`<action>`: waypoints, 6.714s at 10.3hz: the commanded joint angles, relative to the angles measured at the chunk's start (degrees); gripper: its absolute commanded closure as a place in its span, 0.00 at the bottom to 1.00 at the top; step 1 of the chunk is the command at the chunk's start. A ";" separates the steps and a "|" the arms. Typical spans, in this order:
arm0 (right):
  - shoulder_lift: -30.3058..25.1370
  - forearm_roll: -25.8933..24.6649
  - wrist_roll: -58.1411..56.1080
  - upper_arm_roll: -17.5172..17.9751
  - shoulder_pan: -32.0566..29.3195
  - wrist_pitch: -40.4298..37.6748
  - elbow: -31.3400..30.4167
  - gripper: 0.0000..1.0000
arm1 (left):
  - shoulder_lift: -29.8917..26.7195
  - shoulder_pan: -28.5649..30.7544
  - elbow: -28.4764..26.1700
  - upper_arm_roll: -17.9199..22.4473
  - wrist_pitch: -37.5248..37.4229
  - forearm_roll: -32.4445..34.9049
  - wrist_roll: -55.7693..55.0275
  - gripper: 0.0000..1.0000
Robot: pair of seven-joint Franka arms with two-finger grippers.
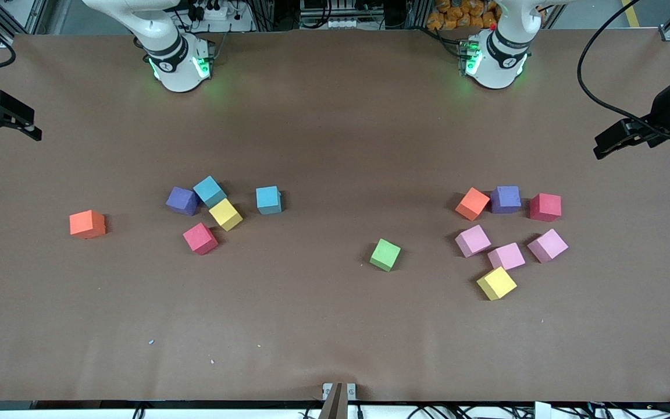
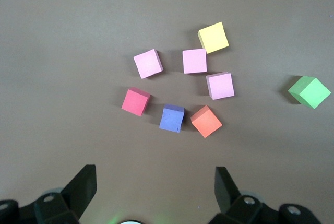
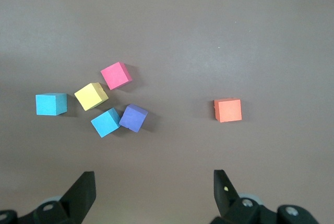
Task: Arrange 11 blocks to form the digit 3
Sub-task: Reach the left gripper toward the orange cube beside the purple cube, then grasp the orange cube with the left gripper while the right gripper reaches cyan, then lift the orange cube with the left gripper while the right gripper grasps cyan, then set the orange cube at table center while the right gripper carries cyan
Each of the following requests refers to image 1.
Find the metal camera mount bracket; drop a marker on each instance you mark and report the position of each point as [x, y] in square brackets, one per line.
[335, 404]

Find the red foam block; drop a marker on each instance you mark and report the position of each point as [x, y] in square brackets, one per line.
[199, 237]
[545, 206]

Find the yellow foam block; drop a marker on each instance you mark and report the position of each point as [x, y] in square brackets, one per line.
[496, 282]
[225, 213]

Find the paper table cover sheet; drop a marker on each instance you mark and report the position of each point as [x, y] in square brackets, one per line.
[335, 116]

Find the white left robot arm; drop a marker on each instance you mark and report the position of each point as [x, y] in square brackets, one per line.
[501, 55]

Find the blue foam block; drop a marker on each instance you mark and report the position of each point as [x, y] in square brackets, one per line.
[209, 190]
[268, 199]

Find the green foam block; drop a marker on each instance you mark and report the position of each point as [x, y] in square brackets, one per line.
[385, 254]

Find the white power strip with plugs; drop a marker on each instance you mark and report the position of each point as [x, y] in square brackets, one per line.
[236, 24]

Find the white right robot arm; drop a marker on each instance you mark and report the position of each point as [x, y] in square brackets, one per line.
[175, 52]

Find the purple foam block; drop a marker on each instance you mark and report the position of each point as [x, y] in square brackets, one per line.
[182, 199]
[505, 198]

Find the orange foam block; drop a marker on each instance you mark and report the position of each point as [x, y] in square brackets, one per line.
[87, 224]
[472, 203]

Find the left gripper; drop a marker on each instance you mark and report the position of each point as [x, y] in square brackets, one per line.
[662, 114]

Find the orange packets heap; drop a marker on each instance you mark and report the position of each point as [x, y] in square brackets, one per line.
[457, 14]

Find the pink foam block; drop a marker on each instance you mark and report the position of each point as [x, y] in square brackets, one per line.
[473, 240]
[506, 255]
[547, 244]

